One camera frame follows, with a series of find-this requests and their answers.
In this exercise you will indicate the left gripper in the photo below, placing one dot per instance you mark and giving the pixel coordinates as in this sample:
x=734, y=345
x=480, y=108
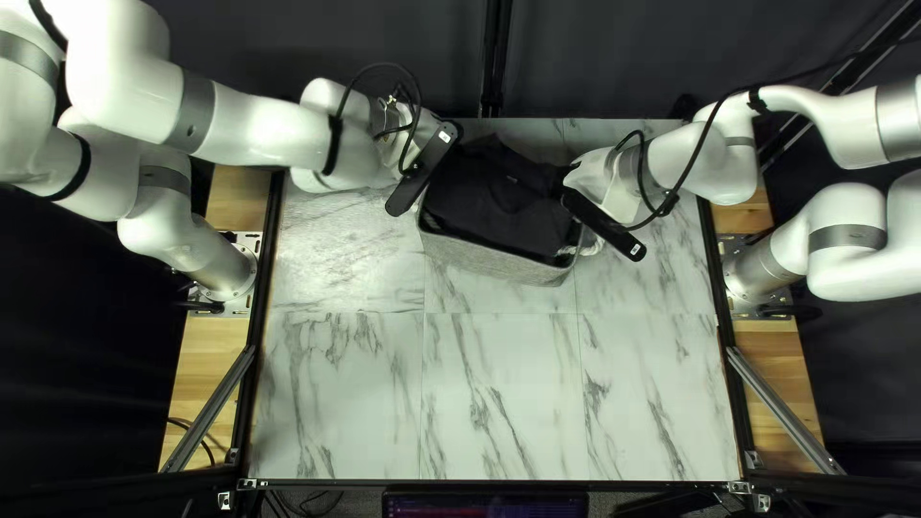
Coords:
x=417, y=126

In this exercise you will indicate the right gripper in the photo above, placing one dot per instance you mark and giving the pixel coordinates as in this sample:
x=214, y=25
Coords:
x=597, y=176

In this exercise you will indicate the black sweatshirt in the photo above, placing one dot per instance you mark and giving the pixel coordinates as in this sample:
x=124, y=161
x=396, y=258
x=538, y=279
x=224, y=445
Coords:
x=496, y=194

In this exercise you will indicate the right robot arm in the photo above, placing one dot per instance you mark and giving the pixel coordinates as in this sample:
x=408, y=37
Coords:
x=834, y=244

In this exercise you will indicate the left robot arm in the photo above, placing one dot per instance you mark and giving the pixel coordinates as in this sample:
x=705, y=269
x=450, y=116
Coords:
x=237, y=133

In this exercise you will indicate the grey fabric basket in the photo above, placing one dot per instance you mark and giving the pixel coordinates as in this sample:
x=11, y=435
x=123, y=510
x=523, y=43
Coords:
x=496, y=266

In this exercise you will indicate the laptop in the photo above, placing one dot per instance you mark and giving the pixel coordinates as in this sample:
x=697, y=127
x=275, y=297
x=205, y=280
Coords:
x=486, y=506

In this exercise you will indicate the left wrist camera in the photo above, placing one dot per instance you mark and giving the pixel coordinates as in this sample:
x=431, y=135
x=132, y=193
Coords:
x=424, y=169

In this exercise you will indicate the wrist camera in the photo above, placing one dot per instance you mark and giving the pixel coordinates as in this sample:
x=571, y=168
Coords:
x=424, y=169
x=604, y=227

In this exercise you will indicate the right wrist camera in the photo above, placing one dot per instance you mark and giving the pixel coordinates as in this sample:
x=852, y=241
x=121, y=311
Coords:
x=604, y=227

